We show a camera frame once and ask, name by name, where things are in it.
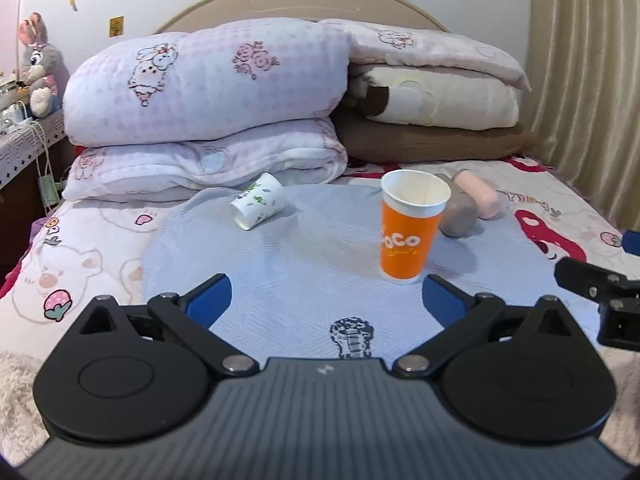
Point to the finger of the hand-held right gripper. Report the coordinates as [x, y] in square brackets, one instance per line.
[633, 243]
[585, 275]

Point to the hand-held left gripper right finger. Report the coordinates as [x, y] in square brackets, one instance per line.
[441, 300]

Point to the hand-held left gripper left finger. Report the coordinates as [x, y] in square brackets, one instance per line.
[212, 300]

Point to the white cup with green print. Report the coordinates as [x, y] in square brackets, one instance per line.
[260, 202]

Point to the orange paper cup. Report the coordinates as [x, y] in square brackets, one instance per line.
[405, 245]

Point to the grey cup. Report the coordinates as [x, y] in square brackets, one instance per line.
[461, 215]

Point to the pink cup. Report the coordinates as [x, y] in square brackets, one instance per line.
[482, 195]

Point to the light blue mat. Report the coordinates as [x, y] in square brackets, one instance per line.
[300, 270]

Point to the folded pink floral quilt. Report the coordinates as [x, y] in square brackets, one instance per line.
[200, 160]

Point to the brown folded blanket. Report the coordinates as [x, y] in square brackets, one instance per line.
[430, 142]

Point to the beige curtain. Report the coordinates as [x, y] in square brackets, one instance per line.
[585, 85]

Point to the cream folded blanket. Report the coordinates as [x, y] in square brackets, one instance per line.
[450, 97]

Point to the fluffy white rug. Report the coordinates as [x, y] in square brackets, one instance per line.
[22, 400]

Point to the large pink checked quilt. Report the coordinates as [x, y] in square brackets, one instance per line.
[210, 75]

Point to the bedside table with clutter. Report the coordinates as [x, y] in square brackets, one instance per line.
[25, 147]

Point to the grey rabbit plush toy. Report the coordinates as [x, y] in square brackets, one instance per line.
[42, 70]

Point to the beige bed headboard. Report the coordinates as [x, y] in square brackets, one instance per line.
[300, 2]

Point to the yellow wall sticker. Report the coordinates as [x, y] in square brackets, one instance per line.
[116, 27]

